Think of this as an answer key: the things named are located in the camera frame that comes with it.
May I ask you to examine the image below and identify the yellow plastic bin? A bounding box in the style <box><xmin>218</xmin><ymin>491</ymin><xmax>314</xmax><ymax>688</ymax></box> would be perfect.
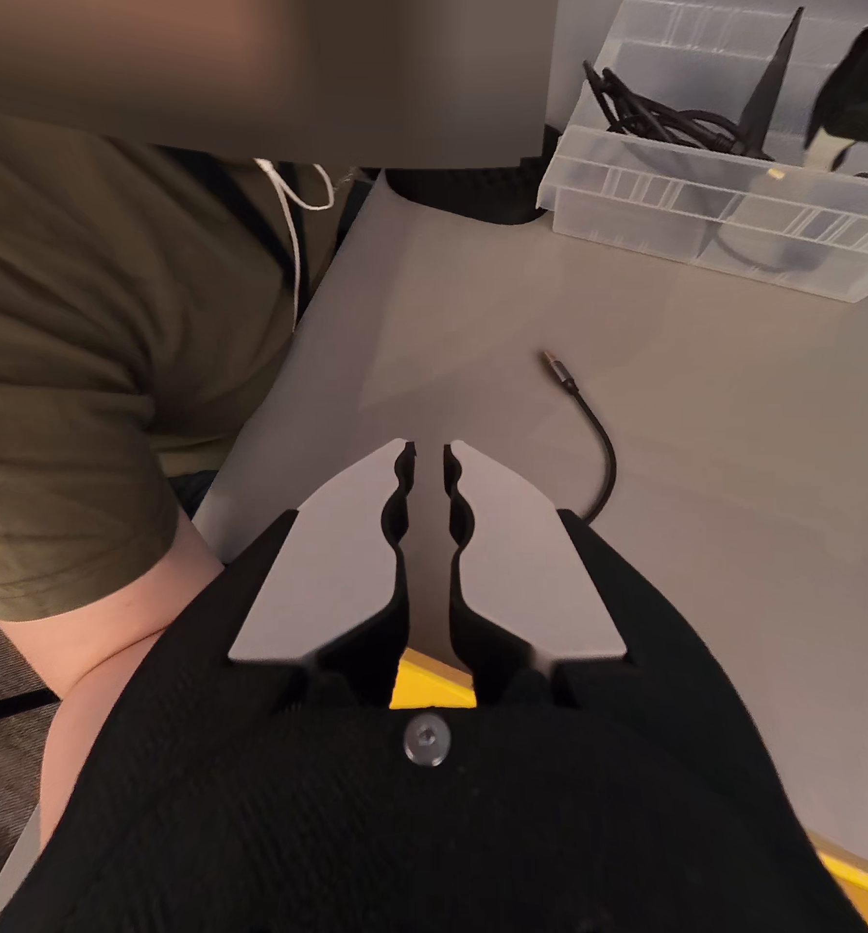
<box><xmin>389</xmin><ymin>647</ymin><xmax>868</xmax><ymax>933</ymax></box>

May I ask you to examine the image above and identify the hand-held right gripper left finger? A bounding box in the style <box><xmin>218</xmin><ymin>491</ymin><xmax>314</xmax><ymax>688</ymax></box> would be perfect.
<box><xmin>226</xmin><ymin>437</ymin><xmax>417</xmax><ymax>668</ymax></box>

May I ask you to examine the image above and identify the black lanyard strap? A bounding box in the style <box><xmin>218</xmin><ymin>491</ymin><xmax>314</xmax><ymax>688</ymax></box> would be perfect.
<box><xmin>153</xmin><ymin>146</ymin><xmax>311</xmax><ymax>329</ymax></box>

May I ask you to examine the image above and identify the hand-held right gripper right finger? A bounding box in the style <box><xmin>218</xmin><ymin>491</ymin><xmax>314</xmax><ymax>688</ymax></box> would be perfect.
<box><xmin>443</xmin><ymin>439</ymin><xmax>628</xmax><ymax>666</ymax></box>

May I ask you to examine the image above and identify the black office chair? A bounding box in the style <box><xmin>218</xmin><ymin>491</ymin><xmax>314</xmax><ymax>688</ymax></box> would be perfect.
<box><xmin>385</xmin><ymin>124</ymin><xmax>560</xmax><ymax>225</ymax></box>

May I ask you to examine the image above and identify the black cable with grey plugs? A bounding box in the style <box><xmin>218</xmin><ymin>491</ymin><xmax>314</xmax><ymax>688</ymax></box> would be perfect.
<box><xmin>538</xmin><ymin>348</ymin><xmax>619</xmax><ymax>527</ymax></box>

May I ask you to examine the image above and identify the person's right forearm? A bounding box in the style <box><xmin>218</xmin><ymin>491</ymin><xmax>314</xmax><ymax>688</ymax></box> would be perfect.
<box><xmin>0</xmin><ymin>510</ymin><xmax>227</xmax><ymax>854</ymax></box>

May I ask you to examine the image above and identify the person in green shirt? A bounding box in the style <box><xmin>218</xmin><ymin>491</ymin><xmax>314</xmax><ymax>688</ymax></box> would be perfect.
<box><xmin>0</xmin><ymin>113</ymin><xmax>355</xmax><ymax>622</ymax></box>

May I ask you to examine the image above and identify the thin white cord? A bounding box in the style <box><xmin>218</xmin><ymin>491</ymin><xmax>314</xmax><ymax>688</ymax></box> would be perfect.
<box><xmin>253</xmin><ymin>158</ymin><xmax>335</xmax><ymax>334</ymax></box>

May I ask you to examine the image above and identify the clear plastic bin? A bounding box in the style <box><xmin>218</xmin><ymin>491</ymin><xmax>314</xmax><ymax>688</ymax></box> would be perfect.
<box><xmin>535</xmin><ymin>0</ymin><xmax>868</xmax><ymax>305</ymax></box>

